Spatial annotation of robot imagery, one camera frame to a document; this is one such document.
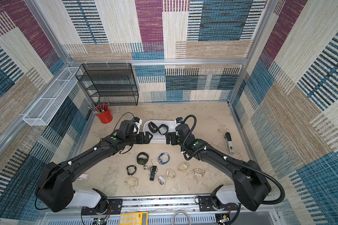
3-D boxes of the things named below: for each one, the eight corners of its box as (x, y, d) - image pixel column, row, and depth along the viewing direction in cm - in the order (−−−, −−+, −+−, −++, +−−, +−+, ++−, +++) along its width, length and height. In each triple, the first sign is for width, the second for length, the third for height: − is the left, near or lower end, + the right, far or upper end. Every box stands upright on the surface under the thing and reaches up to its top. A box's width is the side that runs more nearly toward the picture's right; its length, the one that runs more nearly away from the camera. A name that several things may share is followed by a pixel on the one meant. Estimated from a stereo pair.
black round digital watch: (137, 164, 89) (135, 162, 86) (138, 154, 93) (137, 152, 90) (147, 164, 89) (146, 162, 86) (148, 154, 93) (148, 152, 90)
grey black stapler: (228, 154, 93) (230, 151, 89) (223, 136, 103) (225, 132, 98) (233, 154, 93) (235, 151, 89) (227, 136, 103) (229, 132, 98)
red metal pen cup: (100, 123, 111) (93, 113, 101) (103, 115, 116) (97, 105, 106) (111, 123, 111) (106, 113, 101) (114, 115, 116) (109, 105, 106)
